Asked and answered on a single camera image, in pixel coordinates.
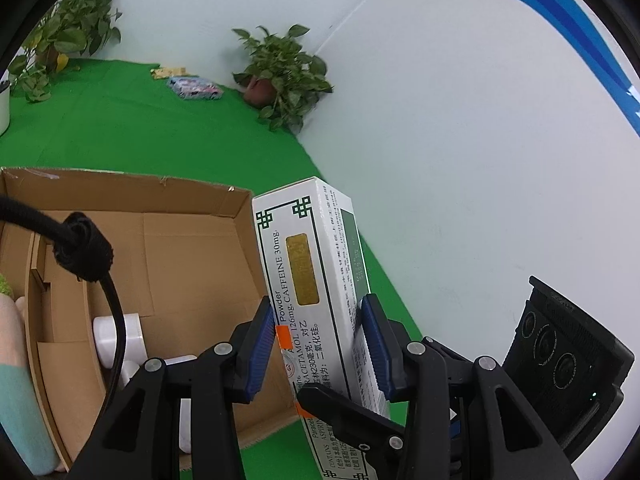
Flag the white medicine box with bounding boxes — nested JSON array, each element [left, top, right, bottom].
[[250, 174, 393, 480]]

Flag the white handheld fan device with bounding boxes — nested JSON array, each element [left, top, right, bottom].
[[92, 313, 148, 389]]

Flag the small cardboard tray insert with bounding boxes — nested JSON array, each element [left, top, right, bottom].
[[25, 234, 105, 469]]

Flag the white rectangular device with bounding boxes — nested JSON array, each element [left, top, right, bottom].
[[165, 354, 196, 454]]

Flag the large cardboard box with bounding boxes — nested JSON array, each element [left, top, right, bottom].
[[0, 166, 302, 473]]

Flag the plush toy teal and pink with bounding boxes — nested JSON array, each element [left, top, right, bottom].
[[1, 276, 60, 476]]

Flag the right potted plant red pot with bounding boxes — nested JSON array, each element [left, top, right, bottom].
[[232, 24, 333, 134]]

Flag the colourful packet on table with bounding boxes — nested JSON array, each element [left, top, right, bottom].
[[167, 76, 224, 100]]

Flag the yellow packet on table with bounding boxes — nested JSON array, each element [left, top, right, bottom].
[[150, 67, 188, 80]]

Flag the left potted plant white pot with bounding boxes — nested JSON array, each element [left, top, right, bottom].
[[1, 0, 122, 131]]

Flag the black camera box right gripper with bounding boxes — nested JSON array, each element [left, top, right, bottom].
[[502, 276, 634, 462]]

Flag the black cable with velcro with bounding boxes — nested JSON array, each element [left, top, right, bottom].
[[0, 194, 128, 411]]

